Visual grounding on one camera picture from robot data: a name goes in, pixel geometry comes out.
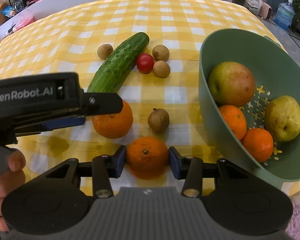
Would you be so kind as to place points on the brown longan far left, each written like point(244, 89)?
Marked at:
point(104, 51)

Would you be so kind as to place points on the green colander bowl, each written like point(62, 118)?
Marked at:
point(276, 74)

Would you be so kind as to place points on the yellow-green pear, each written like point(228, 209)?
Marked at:
point(282, 118)

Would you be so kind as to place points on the brown longan beside tomato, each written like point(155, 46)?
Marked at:
point(161, 69)

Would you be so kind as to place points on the person's left hand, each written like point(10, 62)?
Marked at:
point(11, 180)

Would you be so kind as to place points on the red cherry tomato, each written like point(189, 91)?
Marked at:
point(145, 63)

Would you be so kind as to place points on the orange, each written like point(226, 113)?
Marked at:
point(259, 143)
point(147, 157)
point(235, 119)
point(113, 126)

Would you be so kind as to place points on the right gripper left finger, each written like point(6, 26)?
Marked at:
point(105, 167)

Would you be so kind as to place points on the green cucumber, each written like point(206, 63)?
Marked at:
point(113, 72)

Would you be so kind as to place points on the white plastic bag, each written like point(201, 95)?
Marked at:
point(253, 6)

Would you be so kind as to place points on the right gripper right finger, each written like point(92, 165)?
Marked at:
point(187, 169)

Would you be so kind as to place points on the purple fluffy rug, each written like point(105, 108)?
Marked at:
point(293, 228)

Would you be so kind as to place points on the large red-green apple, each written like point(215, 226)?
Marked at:
point(231, 83)

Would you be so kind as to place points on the blue water jug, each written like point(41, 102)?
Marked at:
point(284, 15)

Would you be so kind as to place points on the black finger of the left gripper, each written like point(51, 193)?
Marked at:
point(101, 104)

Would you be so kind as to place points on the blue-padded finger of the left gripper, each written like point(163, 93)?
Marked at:
point(63, 122)

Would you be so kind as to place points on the brown longan near front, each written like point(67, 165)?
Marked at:
point(159, 120)

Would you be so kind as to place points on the yellow white checkered tablecloth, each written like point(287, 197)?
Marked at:
point(67, 41)

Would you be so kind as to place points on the brown longan upper right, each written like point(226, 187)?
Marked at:
point(161, 53)

